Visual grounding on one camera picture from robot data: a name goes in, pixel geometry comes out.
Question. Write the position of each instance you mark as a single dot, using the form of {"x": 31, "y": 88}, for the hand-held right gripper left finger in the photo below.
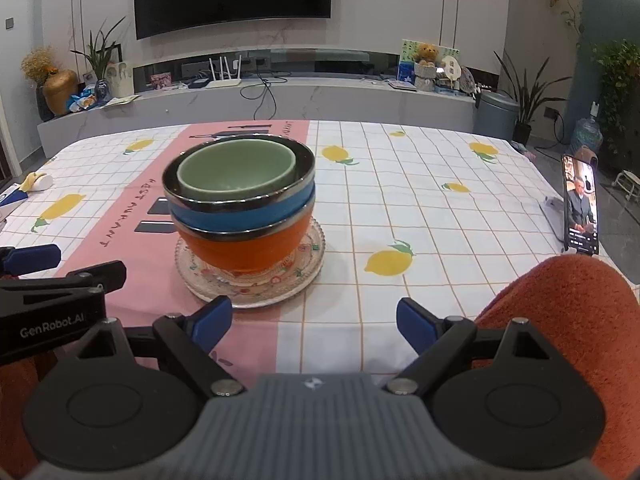
{"x": 212, "y": 322}

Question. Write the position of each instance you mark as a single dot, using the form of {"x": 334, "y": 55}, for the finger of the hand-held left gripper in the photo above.
{"x": 32, "y": 258}
{"x": 95, "y": 275}

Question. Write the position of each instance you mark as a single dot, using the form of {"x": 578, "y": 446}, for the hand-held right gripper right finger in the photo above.
{"x": 415, "y": 322}

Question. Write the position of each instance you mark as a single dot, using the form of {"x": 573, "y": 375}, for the large glass plate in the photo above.
{"x": 192, "y": 275}

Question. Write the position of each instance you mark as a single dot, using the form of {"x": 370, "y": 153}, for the orange steel bowl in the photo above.
{"x": 240, "y": 252}

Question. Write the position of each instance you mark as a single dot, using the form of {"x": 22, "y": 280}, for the blue steel bowl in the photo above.
{"x": 200, "y": 220}

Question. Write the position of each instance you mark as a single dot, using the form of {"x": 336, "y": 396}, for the green ceramic bowl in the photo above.
{"x": 235, "y": 170}

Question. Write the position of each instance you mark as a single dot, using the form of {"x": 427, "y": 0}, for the pink bottle print cloth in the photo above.
{"x": 145, "y": 290}

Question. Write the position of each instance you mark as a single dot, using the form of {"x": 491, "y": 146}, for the blue and white box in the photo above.
{"x": 12, "y": 202}

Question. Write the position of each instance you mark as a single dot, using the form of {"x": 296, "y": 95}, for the banana peel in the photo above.
{"x": 29, "y": 182}

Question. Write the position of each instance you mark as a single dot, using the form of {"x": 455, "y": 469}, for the white cup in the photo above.
{"x": 46, "y": 182}

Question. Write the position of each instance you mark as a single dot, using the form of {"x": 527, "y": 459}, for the orange fuzzy chair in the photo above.
{"x": 575, "y": 310}
{"x": 15, "y": 410}

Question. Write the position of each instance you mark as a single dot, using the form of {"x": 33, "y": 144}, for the checkered lemon tablecloth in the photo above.
{"x": 425, "y": 210}

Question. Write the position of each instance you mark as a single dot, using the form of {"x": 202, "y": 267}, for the black vase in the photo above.
{"x": 44, "y": 107}

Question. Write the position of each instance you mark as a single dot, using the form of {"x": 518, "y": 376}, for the blue snack packet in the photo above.
{"x": 84, "y": 101}

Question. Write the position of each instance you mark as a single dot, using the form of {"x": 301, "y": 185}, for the golden vase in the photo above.
{"x": 60, "y": 92}

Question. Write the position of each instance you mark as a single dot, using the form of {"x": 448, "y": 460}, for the paper envelope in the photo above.
{"x": 120, "y": 101}

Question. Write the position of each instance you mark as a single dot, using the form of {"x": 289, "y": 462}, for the white phone stand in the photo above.
{"x": 552, "y": 212}

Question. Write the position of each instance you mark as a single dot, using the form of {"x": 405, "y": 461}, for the dried flower bunch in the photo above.
{"x": 39, "y": 62}

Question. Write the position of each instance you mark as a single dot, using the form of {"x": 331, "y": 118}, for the white elephant print bag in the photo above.
{"x": 121, "y": 80}

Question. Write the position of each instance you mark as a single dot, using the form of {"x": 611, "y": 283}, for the black smartphone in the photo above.
{"x": 580, "y": 205}

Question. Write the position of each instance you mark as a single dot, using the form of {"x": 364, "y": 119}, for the pink photo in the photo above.
{"x": 160, "y": 81}

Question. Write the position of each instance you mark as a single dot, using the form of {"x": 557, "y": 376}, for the green plant in blue vase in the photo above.
{"x": 100, "y": 55}

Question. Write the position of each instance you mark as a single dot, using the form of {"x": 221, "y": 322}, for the grey trash can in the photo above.
{"x": 495, "y": 115}

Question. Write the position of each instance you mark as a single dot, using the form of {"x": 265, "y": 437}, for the white router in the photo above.
{"x": 222, "y": 83}

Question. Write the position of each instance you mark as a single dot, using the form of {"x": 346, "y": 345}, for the tablet on console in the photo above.
{"x": 402, "y": 85}

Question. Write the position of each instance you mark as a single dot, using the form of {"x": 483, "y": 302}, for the pink heater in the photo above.
{"x": 585, "y": 152}

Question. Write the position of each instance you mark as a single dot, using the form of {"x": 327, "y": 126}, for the decorative display plate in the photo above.
{"x": 467, "y": 80}

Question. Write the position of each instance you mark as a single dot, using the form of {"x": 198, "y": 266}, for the water jug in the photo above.
{"x": 586, "y": 135}

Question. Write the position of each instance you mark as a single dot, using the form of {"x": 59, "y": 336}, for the white step stool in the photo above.
{"x": 629, "y": 185}

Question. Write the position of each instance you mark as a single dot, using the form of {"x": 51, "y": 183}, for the white paddle fan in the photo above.
{"x": 451, "y": 66}

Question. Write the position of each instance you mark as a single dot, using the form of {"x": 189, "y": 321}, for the tall potted plant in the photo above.
{"x": 530, "y": 90}

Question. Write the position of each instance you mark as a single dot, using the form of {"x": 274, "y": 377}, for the teddy bear bouquet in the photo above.
{"x": 426, "y": 52}

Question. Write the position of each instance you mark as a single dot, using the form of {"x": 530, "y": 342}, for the green picture card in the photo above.
{"x": 406, "y": 50}

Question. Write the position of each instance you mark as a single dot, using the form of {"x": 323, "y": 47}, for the bushy green plant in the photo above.
{"x": 617, "y": 75}

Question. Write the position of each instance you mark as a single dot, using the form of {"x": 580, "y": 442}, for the black photo frame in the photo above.
{"x": 116, "y": 52}

